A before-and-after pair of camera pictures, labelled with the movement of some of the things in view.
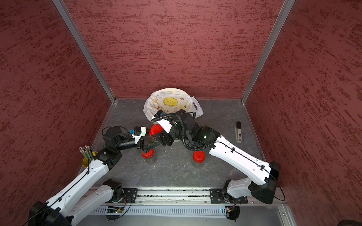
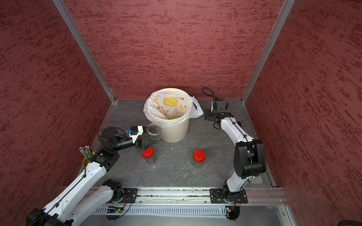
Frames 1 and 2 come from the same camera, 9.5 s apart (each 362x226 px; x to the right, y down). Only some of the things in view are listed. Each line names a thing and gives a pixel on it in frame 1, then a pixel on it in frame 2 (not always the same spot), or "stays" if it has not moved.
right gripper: [166, 138] -> [208, 112]
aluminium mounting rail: [181, 197] stays
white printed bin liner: [170, 100] stays
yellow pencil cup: [85, 162] stays
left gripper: [147, 147] -> [138, 144]
